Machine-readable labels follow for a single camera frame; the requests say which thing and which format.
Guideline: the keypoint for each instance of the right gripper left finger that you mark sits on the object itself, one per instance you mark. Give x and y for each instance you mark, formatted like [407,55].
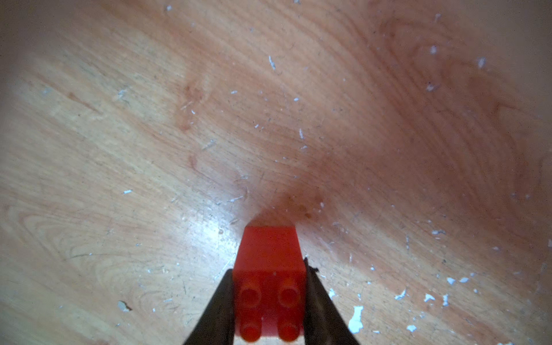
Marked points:
[217,323]

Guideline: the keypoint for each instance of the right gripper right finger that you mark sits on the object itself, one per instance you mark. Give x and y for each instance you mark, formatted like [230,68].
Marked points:
[322,322]

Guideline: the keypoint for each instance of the red lego brick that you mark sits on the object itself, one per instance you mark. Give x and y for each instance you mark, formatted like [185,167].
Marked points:
[269,278]

